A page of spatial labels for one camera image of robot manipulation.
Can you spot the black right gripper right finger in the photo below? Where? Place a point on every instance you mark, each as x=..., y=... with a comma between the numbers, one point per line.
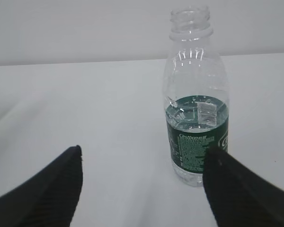
x=237, y=196

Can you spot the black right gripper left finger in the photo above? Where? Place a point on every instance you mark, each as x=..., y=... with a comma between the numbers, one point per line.
x=49, y=198

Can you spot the clear plastic water bottle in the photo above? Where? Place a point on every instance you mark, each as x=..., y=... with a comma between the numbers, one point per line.
x=196, y=94

